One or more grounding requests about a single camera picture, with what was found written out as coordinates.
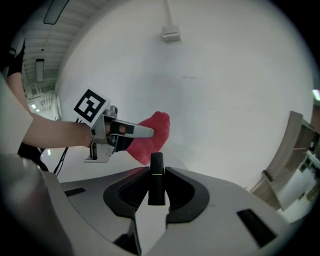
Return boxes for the long ceiling lamp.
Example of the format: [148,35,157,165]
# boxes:
[43,0,71,25]
[34,58,45,83]

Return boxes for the white kidney-shaped table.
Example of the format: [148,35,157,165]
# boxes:
[39,147,191,253]

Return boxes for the person's black clothing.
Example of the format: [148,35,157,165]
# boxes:
[6,39,26,76]

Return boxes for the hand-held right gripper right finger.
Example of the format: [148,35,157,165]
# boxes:
[143,166,303,256]

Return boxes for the white wall switch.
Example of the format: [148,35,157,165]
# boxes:
[161,24,181,43]

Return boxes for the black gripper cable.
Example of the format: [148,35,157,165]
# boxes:
[53,146,70,177]

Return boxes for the red cloth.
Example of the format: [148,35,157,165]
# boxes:
[125,111,172,166]

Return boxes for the person's left forearm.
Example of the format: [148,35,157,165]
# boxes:
[18,112,94,149]

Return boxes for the black lipstick tube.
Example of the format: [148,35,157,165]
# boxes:
[147,151,166,207]

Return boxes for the grey wooden shelf unit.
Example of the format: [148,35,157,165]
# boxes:
[251,111,320,223]

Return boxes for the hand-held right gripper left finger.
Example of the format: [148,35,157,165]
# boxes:
[58,166,151,256]

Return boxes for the white wall conduit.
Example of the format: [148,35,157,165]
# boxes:
[163,0,174,27]

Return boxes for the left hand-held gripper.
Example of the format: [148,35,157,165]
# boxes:
[73,88,155,164]

